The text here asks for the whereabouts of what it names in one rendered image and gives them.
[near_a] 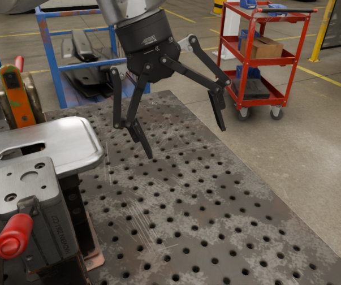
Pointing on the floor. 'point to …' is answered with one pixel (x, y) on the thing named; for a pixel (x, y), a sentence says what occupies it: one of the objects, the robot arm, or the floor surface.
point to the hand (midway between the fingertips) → (184, 135)
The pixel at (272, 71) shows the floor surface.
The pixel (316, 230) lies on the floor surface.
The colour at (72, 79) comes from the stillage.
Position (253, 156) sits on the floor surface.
